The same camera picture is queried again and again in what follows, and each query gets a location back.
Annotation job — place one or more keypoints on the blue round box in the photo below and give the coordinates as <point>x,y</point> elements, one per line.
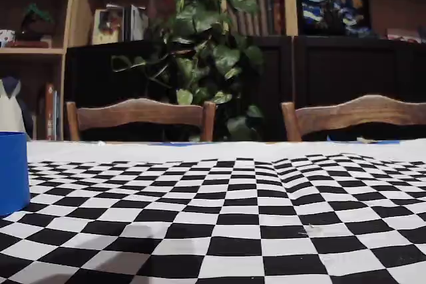
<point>13,174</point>

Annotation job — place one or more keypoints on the red patterned box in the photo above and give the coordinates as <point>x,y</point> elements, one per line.
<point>402,35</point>

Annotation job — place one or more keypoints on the blue tape strip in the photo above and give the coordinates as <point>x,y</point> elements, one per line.
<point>382,142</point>
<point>186,144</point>

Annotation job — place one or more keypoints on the brown wooden chair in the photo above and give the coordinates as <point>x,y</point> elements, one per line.
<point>359,114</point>
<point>139,112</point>

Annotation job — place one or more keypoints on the black white checkered mat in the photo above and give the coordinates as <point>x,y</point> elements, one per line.
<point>213,224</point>

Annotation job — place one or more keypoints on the green leafy pothos plant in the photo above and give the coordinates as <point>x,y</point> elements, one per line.
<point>199,21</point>

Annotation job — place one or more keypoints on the brown hardcover book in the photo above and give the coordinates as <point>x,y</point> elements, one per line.
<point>261,11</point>
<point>252,14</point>
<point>234,21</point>
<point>243,21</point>

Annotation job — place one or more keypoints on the dark hardcover book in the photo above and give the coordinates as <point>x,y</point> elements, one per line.
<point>270,14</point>

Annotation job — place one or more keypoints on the white upright book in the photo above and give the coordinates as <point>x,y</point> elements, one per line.
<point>134,23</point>

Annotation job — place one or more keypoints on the red hardcover book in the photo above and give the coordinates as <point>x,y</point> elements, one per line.
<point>279,14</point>

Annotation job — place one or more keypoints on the framed cartoon picture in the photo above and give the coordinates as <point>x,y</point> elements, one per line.
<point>106,26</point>

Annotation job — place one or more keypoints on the wooden shelf with black doors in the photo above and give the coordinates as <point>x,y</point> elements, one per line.
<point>349,71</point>

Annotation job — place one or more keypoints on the thin light blue book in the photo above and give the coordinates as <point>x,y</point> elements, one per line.
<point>58,117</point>

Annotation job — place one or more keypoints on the orange spine book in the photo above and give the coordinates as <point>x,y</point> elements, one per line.
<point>50,114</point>

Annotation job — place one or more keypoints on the starry night picture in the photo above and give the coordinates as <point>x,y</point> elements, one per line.
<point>333,8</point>

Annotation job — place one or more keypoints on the light wooden bookshelf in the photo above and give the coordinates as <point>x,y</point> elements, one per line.
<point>33,51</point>

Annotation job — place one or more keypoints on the red flat tray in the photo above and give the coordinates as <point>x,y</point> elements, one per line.
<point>30,44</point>

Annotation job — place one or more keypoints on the dark green bonsai model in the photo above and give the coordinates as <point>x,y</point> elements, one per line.
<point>35,26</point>

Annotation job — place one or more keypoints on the white patterned bowl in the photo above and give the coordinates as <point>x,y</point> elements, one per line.
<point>6,38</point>

